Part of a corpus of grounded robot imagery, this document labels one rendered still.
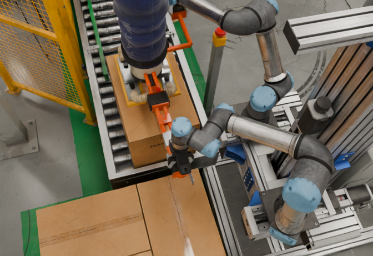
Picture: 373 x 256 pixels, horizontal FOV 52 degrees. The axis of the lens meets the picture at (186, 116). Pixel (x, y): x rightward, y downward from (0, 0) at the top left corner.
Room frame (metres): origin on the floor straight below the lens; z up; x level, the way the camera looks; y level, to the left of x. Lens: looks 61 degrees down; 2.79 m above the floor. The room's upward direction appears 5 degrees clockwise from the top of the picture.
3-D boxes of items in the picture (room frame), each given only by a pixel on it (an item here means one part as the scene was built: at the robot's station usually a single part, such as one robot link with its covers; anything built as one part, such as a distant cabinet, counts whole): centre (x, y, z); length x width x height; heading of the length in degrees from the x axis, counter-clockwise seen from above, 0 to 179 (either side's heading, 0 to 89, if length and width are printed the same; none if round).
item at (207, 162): (0.89, 0.10, 0.47); 0.70 x 0.03 x 0.15; 110
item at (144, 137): (1.20, 0.22, 0.75); 0.60 x 0.40 x 0.40; 22
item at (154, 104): (0.97, 0.14, 1.20); 0.10 x 0.08 x 0.06; 112
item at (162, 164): (0.89, 0.11, 0.58); 0.70 x 0.03 x 0.06; 110
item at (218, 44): (1.60, -0.16, 0.50); 0.07 x 0.07 x 1.00; 20
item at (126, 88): (1.16, 0.32, 1.10); 0.34 x 0.10 x 0.05; 22
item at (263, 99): (1.01, -0.37, 1.20); 0.13 x 0.12 x 0.14; 141
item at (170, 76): (1.23, 0.15, 1.10); 0.34 x 0.10 x 0.05; 22
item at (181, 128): (0.66, 0.01, 1.51); 0.09 x 0.08 x 0.11; 63
